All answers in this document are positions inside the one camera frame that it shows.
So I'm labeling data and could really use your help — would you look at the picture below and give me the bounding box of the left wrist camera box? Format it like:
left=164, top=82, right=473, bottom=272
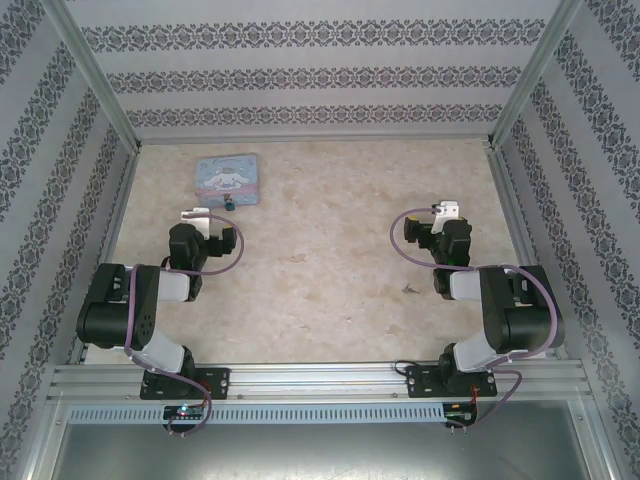
left=179, top=206, right=212, bottom=239

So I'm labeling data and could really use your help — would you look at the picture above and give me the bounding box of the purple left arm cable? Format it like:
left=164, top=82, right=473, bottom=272
left=123, top=209, right=246, bottom=437

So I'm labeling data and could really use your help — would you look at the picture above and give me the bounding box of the light blue cartoon pouch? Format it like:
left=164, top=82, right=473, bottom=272
left=192, top=152, right=262, bottom=208

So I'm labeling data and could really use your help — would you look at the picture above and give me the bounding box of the aluminium mounting rail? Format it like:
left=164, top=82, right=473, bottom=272
left=47, top=359, right=591, bottom=402

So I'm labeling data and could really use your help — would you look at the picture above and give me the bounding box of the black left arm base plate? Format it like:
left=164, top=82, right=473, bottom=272
left=139, top=367, right=232, bottom=401

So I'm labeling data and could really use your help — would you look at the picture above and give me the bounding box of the grey metal panel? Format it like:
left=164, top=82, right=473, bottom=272
left=22, top=392, right=624, bottom=480

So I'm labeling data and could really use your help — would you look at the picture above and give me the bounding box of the slotted grey cable duct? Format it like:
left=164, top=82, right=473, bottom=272
left=67, top=403, right=446, bottom=424

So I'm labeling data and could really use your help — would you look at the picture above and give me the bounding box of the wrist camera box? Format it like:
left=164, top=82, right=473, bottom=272
left=179, top=206, right=212, bottom=239
left=431, top=199, right=462, bottom=236

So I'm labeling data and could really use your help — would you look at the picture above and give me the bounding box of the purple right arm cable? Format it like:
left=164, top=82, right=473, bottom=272
left=391, top=208, right=560, bottom=432

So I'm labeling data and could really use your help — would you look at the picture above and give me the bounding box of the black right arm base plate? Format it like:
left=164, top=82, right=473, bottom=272
left=405, top=364, right=499, bottom=399

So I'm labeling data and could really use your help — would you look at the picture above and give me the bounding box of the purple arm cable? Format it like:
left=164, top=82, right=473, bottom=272
left=123, top=209, right=246, bottom=437
left=391, top=208, right=560, bottom=432

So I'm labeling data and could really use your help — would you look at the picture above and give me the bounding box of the aluminium corner post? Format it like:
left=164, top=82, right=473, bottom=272
left=487, top=0, right=584, bottom=149
left=42, top=0, right=144, bottom=154

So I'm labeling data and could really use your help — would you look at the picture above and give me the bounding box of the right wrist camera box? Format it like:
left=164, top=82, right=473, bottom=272
left=431, top=199, right=462, bottom=236

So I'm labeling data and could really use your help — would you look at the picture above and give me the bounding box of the aluminium side rail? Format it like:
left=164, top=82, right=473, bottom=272
left=489, top=147, right=566, bottom=360

